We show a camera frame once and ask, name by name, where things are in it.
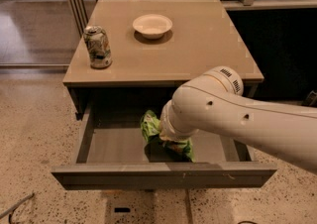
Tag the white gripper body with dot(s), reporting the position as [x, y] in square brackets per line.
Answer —
[165, 131]

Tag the green rice chip bag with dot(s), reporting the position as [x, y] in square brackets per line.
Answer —
[180, 151]

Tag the crushed printed drink can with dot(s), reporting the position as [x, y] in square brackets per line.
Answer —
[98, 47]

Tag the grey cabinet with tan top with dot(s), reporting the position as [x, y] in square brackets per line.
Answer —
[202, 37]

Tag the white paper bowl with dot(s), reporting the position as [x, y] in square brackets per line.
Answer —
[152, 26]

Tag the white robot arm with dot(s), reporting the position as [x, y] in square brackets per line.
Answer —
[214, 102]

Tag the open grey top drawer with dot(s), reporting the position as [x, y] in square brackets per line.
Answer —
[112, 154]

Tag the metal floor outlet plate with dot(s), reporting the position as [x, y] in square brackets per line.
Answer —
[129, 207]

